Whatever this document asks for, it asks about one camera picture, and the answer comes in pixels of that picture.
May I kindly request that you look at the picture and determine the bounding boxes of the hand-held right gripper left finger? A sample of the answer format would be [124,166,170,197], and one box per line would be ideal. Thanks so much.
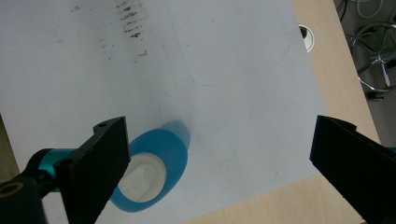
[53,116,132,224]

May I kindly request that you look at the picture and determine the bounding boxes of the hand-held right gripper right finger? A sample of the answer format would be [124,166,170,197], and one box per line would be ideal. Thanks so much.
[309,114,396,224]

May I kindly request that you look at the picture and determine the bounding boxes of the blue tape roll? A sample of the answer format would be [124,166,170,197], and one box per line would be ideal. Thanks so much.
[109,119,191,214]

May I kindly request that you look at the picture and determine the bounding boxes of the chrome chair base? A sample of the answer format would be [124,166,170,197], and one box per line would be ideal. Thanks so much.
[345,21,396,101]

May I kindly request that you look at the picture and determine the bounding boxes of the white table mat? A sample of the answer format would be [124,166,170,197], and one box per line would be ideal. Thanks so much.
[0,0,328,224]

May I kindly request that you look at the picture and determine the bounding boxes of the round cable grommet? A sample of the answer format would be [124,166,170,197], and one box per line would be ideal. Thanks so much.
[298,23,316,53]

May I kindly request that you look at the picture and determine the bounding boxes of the white cable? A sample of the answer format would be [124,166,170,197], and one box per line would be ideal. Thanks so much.
[347,0,385,20]

